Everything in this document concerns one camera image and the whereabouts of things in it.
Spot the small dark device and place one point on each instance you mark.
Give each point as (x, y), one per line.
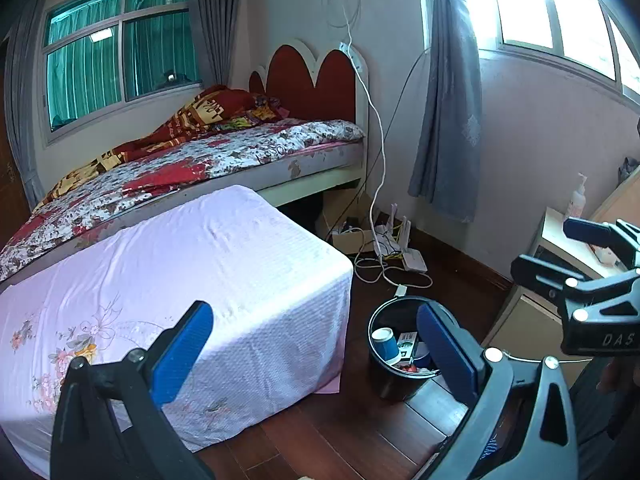
(170, 78)

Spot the colourful printed pillow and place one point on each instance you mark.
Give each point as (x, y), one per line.
(260, 110)

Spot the pink floral tablecloth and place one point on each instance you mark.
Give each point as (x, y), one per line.
(200, 260)

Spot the blue plastic bowl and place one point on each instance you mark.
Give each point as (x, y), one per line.
(422, 360)

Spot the beige bedside cabinet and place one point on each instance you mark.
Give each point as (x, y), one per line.
(530, 320)

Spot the green carton box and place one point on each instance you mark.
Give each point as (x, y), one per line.
(406, 355)

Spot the open cardboard box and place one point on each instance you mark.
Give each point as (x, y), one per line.
(350, 242)

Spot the blue striped slipper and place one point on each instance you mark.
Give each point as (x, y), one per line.
(491, 447)

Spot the white bed frame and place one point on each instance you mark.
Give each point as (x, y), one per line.
(310, 170)

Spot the white router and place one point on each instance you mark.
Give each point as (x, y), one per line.
(415, 262)

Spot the red printed blanket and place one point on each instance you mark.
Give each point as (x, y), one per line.
(210, 105)

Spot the window with green curtain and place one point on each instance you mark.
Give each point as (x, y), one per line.
(85, 75)

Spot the white power strip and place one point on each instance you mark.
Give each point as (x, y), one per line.
(348, 52)

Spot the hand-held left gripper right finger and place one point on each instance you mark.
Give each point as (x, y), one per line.
(450, 355)

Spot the white pump bottle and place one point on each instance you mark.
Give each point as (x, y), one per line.
(577, 200)

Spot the floral quilt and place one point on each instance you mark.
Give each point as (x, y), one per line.
(300, 135)

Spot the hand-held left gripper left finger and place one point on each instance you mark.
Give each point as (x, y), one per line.
(182, 355)

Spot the bright window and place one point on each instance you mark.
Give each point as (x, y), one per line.
(525, 5)

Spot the red heart headboard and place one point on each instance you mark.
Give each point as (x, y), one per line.
(300, 80)

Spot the brown wooden door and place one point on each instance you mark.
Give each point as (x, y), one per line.
(7, 160)

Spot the white plug adapter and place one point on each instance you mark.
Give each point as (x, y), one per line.
(400, 290)

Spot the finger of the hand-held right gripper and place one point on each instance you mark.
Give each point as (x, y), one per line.
(587, 230)
(545, 277)

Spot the blue patterned paper cup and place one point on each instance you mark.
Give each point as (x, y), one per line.
(384, 342)

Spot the black trash bucket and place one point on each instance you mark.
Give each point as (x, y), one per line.
(395, 385)

